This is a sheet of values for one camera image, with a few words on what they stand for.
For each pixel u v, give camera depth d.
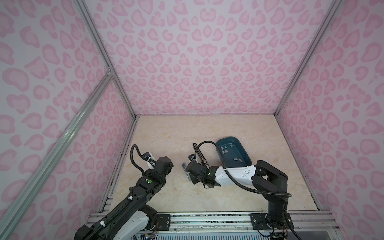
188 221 0.75
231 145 1.01
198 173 0.66
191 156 0.78
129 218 0.49
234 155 0.95
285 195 0.47
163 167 0.61
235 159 0.95
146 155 0.70
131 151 0.57
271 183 0.47
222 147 1.01
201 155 0.95
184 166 0.93
